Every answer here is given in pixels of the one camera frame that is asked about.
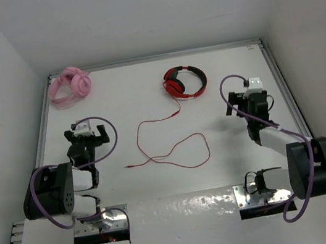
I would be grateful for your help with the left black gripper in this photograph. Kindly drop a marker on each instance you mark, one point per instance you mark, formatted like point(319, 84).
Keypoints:
point(98, 141)

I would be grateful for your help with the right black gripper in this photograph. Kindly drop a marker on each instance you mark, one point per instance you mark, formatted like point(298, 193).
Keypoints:
point(238, 98)

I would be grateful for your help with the red black headphones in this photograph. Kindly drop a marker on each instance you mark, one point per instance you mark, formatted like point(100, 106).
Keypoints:
point(176, 88)

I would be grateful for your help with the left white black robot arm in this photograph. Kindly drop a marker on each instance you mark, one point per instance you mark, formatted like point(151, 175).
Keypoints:
point(55, 190)

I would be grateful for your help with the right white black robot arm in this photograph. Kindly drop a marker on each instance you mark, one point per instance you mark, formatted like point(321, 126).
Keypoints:
point(306, 157)

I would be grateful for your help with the pink headphones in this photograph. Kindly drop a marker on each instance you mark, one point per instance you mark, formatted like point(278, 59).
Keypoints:
point(76, 80)

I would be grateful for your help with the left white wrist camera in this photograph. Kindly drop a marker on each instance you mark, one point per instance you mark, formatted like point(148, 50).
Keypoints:
point(81, 128)

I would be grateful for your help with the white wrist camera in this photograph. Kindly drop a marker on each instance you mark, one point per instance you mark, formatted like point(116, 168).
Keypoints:
point(81, 128)
point(253, 85)

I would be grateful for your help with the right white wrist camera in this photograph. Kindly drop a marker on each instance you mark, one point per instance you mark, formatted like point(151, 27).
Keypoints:
point(253, 85)

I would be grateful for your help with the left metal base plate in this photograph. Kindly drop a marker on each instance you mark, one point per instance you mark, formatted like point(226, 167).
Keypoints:
point(111, 220)

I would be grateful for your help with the metal base plate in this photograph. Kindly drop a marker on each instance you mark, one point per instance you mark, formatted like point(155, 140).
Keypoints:
point(247, 197)
point(111, 220)

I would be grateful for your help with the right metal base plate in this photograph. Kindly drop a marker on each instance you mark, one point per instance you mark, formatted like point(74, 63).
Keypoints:
point(247, 197)

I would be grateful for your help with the aluminium table frame rail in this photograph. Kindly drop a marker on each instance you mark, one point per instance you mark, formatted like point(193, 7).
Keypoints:
point(173, 205)

